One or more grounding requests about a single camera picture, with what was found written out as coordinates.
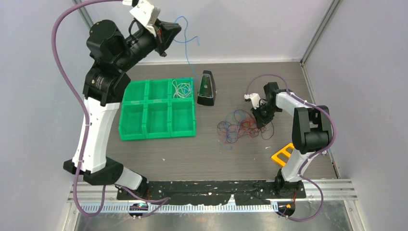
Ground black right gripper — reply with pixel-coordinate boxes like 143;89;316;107
251;103;281;129

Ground blue cable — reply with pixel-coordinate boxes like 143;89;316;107
173;16;201;80

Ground white cable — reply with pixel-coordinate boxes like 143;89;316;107
172;79;194;99

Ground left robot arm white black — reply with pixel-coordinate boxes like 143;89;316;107
63;20;181;199

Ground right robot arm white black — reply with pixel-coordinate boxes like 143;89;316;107
244;82;333;198

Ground yellow triangle block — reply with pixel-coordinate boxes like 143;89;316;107
270;143;294;167

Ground green bin back right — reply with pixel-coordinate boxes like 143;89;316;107
171;78;193;99

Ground black metronome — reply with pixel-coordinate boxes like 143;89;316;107
197;70;217;106

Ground green bin back left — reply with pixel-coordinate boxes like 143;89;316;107
122;80;149;103

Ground red cable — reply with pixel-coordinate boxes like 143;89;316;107
237;118;262;141

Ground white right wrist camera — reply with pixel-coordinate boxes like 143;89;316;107
244;93;262;109

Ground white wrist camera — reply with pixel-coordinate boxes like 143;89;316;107
122;0;161;28
244;93;262;109

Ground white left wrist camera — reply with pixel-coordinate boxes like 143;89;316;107
122;0;161;28

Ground aluminium corner post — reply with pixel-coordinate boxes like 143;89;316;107
72;0;94;29

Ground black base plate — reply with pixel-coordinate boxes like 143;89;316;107
117;180;306;205

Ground aluminium rail front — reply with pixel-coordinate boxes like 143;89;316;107
77;180;358;216

